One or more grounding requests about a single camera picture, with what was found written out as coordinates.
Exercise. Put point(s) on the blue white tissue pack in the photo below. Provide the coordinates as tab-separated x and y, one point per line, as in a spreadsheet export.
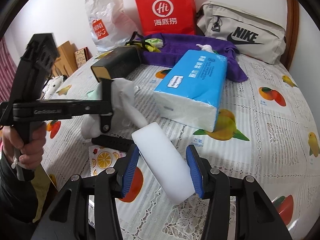
191	92

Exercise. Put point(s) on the white sponge block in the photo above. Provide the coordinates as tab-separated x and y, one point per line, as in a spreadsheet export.
165	162

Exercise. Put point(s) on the white Miniso plastic bag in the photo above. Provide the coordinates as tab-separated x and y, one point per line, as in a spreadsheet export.
110	26

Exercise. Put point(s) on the white fruit print sachet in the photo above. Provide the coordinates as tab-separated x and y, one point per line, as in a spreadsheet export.
101	158

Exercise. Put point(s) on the fruit print tablecloth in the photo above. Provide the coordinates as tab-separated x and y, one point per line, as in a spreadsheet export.
271	123

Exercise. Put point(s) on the patterned small box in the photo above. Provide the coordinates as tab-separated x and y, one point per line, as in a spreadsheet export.
81	56

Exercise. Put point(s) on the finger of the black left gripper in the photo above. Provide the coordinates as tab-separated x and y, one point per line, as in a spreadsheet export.
106	113
116	143

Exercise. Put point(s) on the brown wooden headboard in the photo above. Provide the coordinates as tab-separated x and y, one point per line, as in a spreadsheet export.
291	34

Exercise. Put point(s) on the yellow mesh pouch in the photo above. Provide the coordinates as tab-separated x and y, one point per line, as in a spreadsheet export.
138	40

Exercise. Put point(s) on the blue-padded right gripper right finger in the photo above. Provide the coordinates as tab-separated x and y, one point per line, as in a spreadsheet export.
199	173

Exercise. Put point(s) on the person's left hand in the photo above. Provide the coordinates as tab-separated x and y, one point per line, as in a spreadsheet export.
31	153

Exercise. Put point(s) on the white paper towel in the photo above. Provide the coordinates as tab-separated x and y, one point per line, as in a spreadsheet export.
124	111

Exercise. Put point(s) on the red Haidilao paper bag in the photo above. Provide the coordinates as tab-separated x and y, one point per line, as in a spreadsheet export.
167	16

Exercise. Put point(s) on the dark sleeve forearm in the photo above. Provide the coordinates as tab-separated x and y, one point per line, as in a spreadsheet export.
20	203

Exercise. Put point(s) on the beige Nike waist bag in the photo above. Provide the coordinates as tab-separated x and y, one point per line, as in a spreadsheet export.
252	35

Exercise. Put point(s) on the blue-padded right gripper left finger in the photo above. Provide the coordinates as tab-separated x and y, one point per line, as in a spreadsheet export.
125	168

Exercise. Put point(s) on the green fruit snack packet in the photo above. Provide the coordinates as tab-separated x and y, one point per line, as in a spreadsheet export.
154	45

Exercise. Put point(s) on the black and gold box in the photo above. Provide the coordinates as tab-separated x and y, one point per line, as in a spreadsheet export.
118	63

